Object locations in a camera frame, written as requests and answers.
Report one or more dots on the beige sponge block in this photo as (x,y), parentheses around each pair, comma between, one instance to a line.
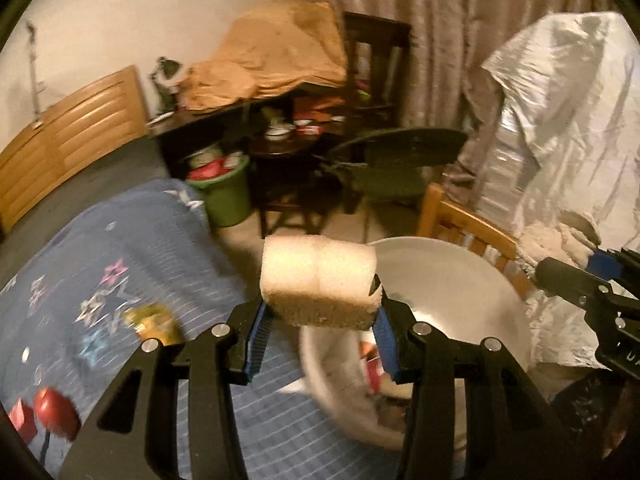
(320,280)

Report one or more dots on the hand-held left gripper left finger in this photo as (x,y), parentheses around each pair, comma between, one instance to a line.
(256,345)

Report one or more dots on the green bucket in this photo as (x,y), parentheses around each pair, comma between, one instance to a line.
(225,200)

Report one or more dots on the gold foil wrapper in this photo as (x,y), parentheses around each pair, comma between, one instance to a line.
(155,325)

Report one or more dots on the red snack wrapper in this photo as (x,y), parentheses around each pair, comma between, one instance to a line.
(375,365)

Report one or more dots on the black mesh chair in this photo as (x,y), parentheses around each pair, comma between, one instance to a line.
(400,150)

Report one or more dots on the dark round side table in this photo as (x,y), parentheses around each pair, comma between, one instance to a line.
(280,155)

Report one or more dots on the silver plastic cover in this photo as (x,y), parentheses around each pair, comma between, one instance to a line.
(575,125)

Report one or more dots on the orange cloth cover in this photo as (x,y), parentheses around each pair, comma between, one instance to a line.
(270,50)

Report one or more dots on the blue checked blanket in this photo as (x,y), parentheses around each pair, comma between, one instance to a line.
(150,250)

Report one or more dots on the white bowl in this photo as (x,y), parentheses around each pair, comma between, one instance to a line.
(277,133)

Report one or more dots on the red apple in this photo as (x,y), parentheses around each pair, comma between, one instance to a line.
(57,412)

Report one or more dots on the small red packet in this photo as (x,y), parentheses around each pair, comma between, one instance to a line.
(22,420)

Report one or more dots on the dark grey mattress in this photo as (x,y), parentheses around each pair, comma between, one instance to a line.
(100,185)

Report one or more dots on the white plastic bucket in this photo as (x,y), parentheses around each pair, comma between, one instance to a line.
(450,285)

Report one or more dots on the beige crumpled cloth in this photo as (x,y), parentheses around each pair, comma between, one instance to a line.
(555,240)

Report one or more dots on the patterned brown curtain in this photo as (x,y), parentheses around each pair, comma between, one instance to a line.
(440,25)

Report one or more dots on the dark wooden desk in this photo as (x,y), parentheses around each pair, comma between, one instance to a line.
(200,120)

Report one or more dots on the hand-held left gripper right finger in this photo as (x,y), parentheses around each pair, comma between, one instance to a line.
(385,345)

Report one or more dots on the light wooden chair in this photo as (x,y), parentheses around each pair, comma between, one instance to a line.
(485,232)

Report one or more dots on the wooden headboard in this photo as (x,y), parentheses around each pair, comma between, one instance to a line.
(65,135)

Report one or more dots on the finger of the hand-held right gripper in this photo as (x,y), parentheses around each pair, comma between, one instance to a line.
(565,277)
(602,262)

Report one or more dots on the black plastic bag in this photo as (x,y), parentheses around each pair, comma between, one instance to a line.
(585,410)

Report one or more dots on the dark wooden chair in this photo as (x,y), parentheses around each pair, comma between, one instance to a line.
(380,35)

